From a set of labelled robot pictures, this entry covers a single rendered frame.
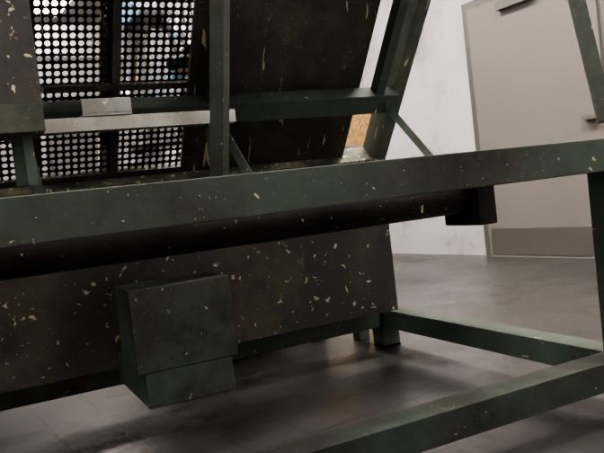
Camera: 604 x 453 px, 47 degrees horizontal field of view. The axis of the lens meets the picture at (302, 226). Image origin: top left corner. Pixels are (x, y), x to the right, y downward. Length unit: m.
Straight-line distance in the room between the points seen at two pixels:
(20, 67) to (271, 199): 0.69
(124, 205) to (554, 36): 4.67
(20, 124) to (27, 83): 0.10
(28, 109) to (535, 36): 4.59
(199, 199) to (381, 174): 0.43
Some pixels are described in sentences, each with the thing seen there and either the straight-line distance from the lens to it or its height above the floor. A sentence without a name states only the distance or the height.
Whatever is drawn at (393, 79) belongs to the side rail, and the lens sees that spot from 2.93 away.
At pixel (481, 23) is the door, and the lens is 6.18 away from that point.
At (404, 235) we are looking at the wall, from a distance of 7.07.
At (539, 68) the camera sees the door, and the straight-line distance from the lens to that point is 5.77.
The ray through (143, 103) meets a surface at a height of 1.10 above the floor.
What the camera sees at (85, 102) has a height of 1.06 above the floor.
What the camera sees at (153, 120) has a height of 1.00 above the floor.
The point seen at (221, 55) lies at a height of 1.14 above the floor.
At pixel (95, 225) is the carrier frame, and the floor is 0.72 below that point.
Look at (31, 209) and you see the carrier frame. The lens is 1.35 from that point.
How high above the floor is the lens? 0.74
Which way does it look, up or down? 3 degrees down
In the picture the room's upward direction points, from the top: 7 degrees counter-clockwise
